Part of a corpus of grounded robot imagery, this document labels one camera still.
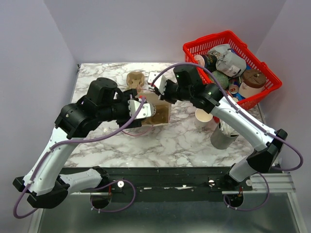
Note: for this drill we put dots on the cardboard cup carrier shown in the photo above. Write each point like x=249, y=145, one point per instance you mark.
x=161, y=116
x=135, y=80

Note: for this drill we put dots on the aluminium rail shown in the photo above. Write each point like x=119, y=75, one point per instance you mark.
x=277, y=183

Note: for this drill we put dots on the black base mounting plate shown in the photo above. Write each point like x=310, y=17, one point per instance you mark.
x=165, y=184

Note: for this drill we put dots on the grey white plastic bag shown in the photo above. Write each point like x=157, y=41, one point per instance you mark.
x=228, y=62

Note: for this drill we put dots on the grey metal straw holder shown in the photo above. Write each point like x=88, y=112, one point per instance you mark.
x=221, y=141

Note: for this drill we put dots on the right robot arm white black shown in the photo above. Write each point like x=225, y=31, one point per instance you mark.
x=267, y=142

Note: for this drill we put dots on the pink paper bag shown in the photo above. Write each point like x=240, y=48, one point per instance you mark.
x=153, y=98

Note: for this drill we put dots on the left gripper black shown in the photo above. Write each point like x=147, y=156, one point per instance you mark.
x=121, y=122

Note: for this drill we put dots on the red plastic basket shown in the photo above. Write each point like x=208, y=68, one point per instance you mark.
x=203, y=44

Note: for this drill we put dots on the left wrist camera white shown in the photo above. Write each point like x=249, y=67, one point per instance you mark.
x=141, y=105

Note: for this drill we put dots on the dark noodle cup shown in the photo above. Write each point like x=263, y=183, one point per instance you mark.
x=207, y=60

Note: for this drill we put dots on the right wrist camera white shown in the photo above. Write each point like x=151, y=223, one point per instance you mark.
x=159, y=85

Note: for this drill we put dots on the white wrapped straws bundle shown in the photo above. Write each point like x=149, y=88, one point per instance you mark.
x=226, y=129

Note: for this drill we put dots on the brown lid tub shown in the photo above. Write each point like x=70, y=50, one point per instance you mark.
x=253, y=82

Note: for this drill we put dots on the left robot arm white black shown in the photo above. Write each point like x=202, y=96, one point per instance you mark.
x=101, y=113

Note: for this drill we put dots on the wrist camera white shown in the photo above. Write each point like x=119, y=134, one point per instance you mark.
x=159, y=85
x=141, y=105

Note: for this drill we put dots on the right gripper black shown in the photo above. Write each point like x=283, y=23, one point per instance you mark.
x=164, y=97

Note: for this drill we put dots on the white paper cup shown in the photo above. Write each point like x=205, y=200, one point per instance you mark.
x=203, y=119

